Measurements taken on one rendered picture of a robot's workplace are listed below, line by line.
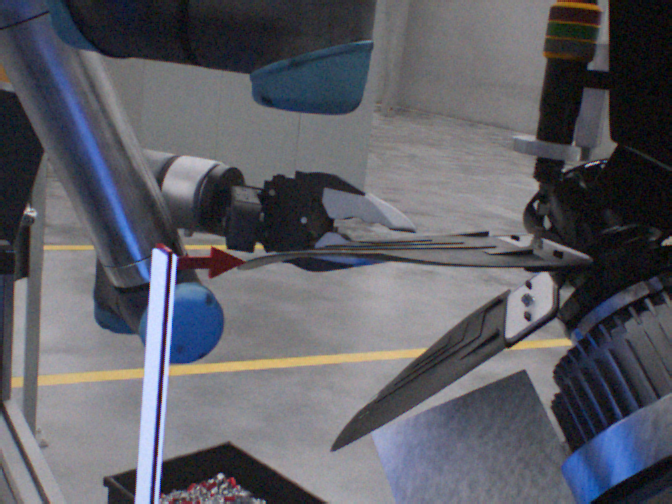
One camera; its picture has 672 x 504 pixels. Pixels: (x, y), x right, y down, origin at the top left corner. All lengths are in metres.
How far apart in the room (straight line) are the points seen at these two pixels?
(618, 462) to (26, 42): 0.56
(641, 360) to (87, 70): 0.50
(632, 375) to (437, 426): 0.17
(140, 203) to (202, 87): 6.13
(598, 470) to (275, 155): 6.55
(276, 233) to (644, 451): 0.38
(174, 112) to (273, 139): 0.85
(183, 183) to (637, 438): 0.47
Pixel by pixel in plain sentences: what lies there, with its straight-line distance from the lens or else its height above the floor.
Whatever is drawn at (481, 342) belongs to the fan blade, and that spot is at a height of 1.07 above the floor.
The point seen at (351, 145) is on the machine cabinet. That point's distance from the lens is 7.48.
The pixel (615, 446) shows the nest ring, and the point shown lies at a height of 1.07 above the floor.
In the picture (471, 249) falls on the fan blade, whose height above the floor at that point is 1.19.
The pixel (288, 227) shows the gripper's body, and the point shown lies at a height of 1.17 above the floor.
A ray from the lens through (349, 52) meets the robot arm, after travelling 0.56.
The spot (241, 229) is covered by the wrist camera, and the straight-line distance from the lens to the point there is 0.76.
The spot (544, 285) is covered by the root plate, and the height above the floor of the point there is 1.13.
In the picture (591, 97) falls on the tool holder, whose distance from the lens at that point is 0.77.
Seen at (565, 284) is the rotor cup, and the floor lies 1.15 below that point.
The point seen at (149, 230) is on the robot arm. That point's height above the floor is 1.17.
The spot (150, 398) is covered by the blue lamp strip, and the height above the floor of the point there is 1.08.
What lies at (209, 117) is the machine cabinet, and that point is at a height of 0.70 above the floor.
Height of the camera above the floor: 1.34
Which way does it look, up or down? 13 degrees down
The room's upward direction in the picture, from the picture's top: 7 degrees clockwise
